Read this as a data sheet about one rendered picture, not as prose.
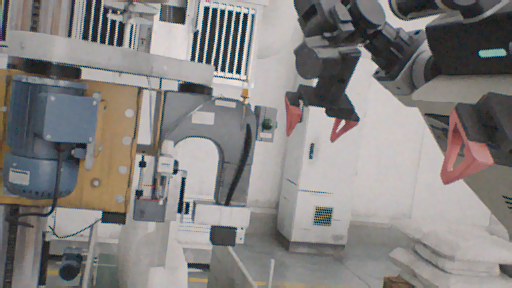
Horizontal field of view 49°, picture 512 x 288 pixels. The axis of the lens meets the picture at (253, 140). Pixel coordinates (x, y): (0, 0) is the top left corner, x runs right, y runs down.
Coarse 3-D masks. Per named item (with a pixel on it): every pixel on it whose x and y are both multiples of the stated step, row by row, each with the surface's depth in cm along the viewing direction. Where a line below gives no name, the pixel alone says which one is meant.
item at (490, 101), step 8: (488, 96) 53; (496, 96) 53; (504, 96) 54; (480, 104) 54; (488, 104) 53; (496, 104) 52; (504, 104) 53; (496, 112) 51; (504, 112) 52; (496, 120) 51; (504, 120) 51; (504, 128) 50; (496, 136) 51; (504, 136) 50; (504, 144) 50
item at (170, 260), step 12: (156, 228) 200; (168, 228) 161; (144, 240) 192; (156, 240) 188; (168, 240) 159; (144, 252) 179; (156, 252) 178; (168, 252) 178; (180, 252) 184; (132, 264) 192; (144, 264) 171; (156, 264) 167; (168, 264) 165; (180, 264) 171; (132, 276) 180; (144, 276) 169; (156, 276) 166; (168, 276) 168; (180, 276) 168
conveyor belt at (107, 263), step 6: (102, 258) 305; (108, 258) 306; (114, 258) 308; (102, 264) 295; (108, 264) 296; (114, 264) 298; (102, 270) 286; (108, 270) 287; (114, 270) 288; (96, 276) 275; (102, 276) 277; (108, 276) 278; (114, 276) 279; (96, 282) 268; (102, 282) 269; (108, 282) 270; (114, 282) 271
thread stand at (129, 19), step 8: (104, 0) 119; (112, 0) 117; (120, 0) 116; (128, 0) 117; (120, 8) 126; (128, 8) 118; (136, 8) 123; (144, 8) 121; (152, 8) 119; (112, 16) 144; (120, 16) 142; (128, 16) 130; (136, 16) 143; (128, 24) 134; (128, 32) 134; (128, 40) 135; (128, 48) 134
